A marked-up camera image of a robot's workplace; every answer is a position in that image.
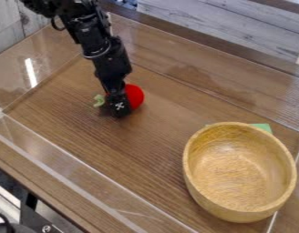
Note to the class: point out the wooden bowl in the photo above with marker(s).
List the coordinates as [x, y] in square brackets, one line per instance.
[240, 171]

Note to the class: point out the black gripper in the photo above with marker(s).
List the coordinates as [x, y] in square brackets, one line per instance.
[113, 67]

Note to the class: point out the red plush strawberry toy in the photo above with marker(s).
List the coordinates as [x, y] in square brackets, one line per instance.
[135, 97]

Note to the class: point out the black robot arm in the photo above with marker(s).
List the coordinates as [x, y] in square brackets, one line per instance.
[89, 25]

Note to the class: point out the green sticky note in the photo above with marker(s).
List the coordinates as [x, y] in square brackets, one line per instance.
[265, 127]

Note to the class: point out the clear acrylic tray wall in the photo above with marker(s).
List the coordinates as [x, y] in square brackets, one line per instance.
[98, 204]

